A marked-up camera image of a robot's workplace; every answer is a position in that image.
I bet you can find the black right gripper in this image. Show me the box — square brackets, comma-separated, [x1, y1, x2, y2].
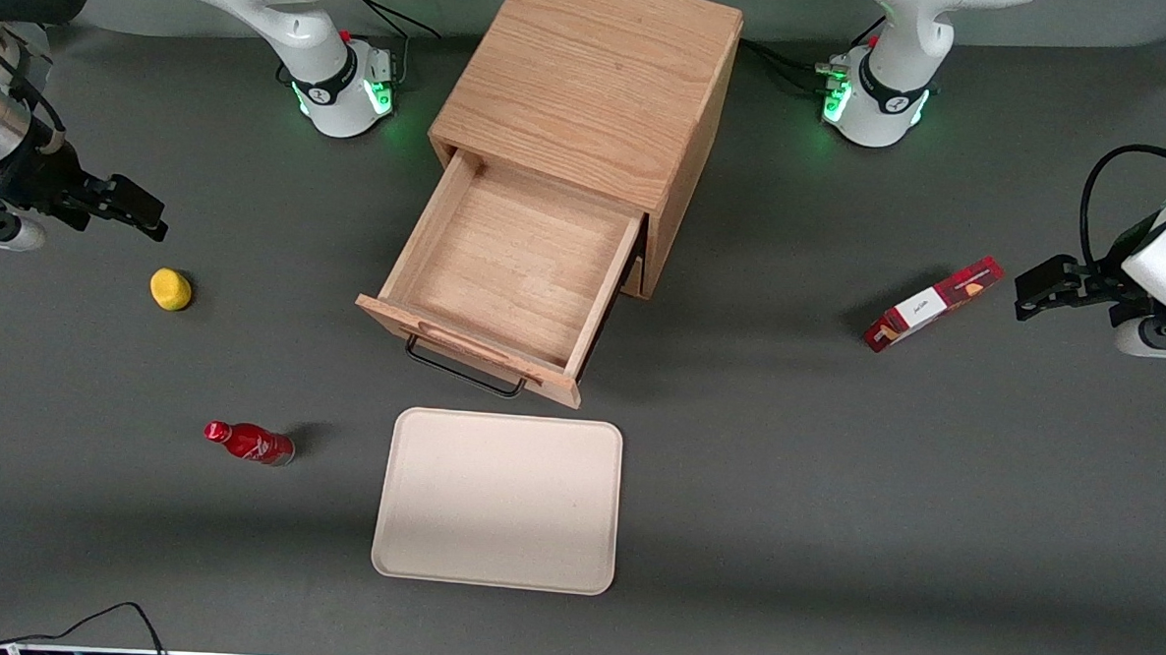
[0, 140, 172, 251]

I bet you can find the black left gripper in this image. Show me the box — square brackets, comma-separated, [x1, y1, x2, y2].
[1014, 250, 1158, 329]

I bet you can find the black metal drawer handle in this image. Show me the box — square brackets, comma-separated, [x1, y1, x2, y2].
[403, 334, 530, 401]

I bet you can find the wooden drawer with shallow tray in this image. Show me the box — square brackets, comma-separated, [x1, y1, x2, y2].
[352, 144, 648, 412]

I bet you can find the wooden drawer cabinet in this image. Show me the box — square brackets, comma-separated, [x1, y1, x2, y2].
[420, 0, 746, 306]

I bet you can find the yellow lemon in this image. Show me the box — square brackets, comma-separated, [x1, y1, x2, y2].
[148, 268, 194, 313]

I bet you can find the red and white snack box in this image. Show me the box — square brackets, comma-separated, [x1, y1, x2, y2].
[863, 251, 1007, 360]

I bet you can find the red bottle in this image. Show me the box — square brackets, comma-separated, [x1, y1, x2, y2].
[203, 420, 297, 468]

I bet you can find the beige rectangular tray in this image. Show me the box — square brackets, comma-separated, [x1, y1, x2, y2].
[370, 406, 625, 598]

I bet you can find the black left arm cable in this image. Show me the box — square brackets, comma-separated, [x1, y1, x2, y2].
[1078, 143, 1166, 275]

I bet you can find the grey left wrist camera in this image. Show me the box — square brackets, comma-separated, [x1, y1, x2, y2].
[1111, 314, 1166, 362]

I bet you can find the black right base cable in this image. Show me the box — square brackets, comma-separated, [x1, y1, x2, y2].
[343, 0, 442, 39]

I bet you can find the black left base cable bundle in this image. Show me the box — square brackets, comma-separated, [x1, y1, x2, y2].
[738, 39, 838, 95]

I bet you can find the black table edge cable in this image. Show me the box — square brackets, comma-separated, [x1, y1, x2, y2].
[0, 595, 168, 655]

